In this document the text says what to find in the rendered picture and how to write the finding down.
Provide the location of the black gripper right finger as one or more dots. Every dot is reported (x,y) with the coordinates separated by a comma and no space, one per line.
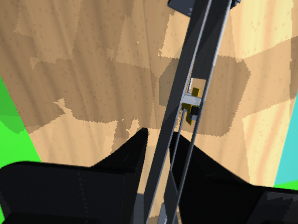
(212,194)

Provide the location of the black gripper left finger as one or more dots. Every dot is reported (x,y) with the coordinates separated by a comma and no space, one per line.
(106,190)

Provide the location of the light wooden board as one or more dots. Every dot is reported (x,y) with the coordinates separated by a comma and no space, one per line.
(86,75)

